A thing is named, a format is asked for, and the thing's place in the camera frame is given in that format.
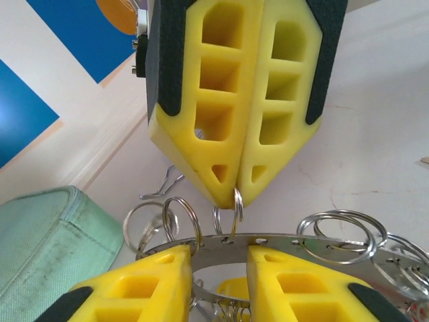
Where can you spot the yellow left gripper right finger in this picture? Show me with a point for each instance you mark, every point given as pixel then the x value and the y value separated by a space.
pixel 301 295

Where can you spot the mint green zip case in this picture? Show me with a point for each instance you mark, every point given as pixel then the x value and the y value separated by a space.
pixel 43 245

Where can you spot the yellow plastic key tag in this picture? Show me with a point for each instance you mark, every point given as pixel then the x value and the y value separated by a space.
pixel 233 285

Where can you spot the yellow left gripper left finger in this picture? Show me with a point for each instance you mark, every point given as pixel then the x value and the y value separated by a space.
pixel 134 295

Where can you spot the metal key organizer disc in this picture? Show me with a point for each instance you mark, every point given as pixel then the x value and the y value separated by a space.
pixel 219 253

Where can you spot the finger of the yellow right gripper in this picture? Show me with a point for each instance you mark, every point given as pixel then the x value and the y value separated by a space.
pixel 187 100
pixel 295 100

